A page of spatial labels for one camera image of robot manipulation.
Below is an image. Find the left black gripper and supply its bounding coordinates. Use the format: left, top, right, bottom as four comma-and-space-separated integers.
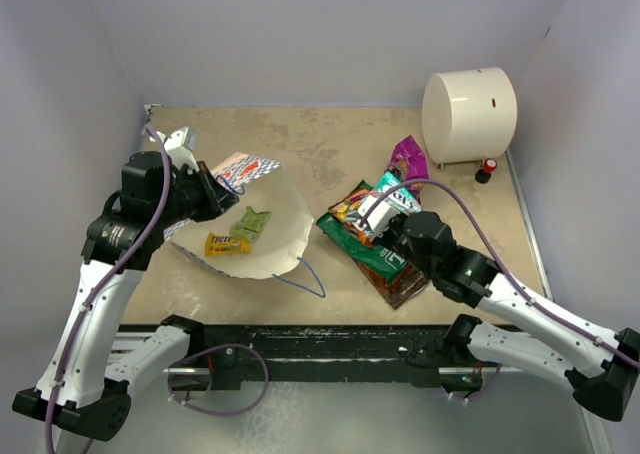
155, 161, 239, 229

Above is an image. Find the dark green snack bag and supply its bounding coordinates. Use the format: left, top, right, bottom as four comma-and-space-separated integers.
316, 180, 407, 281

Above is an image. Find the teal mint candy bag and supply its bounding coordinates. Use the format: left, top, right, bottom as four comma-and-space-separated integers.
371, 172, 421, 214

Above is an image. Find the brown chocolate snack bag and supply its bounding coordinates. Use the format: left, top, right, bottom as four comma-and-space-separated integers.
355, 262, 430, 310

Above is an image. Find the yellow M&M's packet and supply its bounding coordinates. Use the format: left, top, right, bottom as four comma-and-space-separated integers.
204, 233, 252, 257

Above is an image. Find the colourful candy bag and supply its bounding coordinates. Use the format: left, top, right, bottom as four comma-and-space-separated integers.
329, 187, 373, 247

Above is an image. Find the green snack pack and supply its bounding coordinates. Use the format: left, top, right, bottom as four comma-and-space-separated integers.
230, 206, 271, 244

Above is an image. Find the blue checkered paper bag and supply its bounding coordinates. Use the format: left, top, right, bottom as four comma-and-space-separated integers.
165, 153, 326, 298

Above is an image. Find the purple snack bag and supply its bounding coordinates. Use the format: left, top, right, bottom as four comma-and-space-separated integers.
386, 136, 429, 182

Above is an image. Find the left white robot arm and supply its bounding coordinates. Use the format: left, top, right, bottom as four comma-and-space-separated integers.
12, 151, 239, 442

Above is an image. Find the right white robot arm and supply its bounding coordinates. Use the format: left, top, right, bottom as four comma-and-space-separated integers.
374, 212, 639, 422

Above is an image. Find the red black button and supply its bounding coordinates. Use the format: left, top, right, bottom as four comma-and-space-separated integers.
474, 158, 498, 184

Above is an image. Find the white cylindrical container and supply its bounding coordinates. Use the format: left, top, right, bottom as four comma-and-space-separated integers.
421, 67, 518, 165

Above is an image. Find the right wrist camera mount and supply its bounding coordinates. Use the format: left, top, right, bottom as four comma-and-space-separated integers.
355, 195, 401, 242

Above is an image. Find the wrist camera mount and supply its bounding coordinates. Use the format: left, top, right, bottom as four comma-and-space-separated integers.
147, 126, 198, 171
355, 195, 401, 242

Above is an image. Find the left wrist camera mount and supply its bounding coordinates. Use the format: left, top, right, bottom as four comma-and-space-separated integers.
147, 126, 198, 171

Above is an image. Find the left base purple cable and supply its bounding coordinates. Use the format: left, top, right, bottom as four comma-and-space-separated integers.
167, 342, 271, 418

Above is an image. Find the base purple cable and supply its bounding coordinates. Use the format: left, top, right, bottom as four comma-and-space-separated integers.
447, 363, 504, 406
167, 342, 271, 418

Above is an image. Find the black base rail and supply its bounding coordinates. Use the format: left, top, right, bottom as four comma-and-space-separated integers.
149, 323, 504, 393

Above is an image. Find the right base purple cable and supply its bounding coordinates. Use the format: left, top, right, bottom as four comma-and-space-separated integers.
447, 363, 504, 406

